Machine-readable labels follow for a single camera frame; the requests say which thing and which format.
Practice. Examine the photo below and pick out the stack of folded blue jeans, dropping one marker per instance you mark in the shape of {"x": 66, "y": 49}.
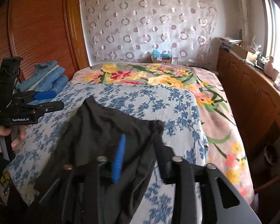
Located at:
{"x": 48, "y": 76}

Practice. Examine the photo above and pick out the cardboard box with blue items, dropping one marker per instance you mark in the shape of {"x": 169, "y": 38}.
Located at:
{"x": 161, "y": 57}

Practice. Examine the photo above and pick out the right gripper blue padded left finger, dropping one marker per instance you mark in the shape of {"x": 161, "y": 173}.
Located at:
{"x": 118, "y": 160}

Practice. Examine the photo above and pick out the cardboard box on cabinet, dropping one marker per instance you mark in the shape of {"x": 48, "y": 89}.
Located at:
{"x": 243, "y": 53}

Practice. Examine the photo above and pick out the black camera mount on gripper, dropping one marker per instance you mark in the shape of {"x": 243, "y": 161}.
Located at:
{"x": 9, "y": 73}

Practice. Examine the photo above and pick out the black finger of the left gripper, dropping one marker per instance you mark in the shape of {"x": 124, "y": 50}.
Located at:
{"x": 50, "y": 107}

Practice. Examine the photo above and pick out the black pants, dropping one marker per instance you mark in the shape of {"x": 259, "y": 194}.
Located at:
{"x": 73, "y": 190}

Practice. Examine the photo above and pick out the blue floral white bed sheet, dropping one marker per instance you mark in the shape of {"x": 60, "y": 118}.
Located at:
{"x": 143, "y": 102}

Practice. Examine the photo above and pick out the colourful floral pink blanket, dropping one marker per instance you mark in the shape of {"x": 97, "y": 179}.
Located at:
{"x": 198, "y": 96}

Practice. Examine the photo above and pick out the circle patterned sheer curtain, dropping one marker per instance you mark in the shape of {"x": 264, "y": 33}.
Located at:
{"x": 129, "y": 30}

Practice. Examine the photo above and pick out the brown louvred wooden wardrobe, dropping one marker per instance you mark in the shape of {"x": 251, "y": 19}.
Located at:
{"x": 41, "y": 31}

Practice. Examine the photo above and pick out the pink bottle on cabinet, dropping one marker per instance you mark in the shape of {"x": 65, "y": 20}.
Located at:
{"x": 268, "y": 68}

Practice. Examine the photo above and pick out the window with wooden frame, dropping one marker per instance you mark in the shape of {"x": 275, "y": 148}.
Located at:
{"x": 271, "y": 45}

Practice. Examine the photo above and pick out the long wooden side cabinet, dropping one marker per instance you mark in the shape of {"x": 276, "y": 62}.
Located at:
{"x": 255, "y": 104}

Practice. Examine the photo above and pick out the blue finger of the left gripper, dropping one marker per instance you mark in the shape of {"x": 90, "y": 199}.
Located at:
{"x": 45, "y": 95}

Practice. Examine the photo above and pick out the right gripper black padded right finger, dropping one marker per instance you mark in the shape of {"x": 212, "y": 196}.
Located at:
{"x": 164, "y": 156}

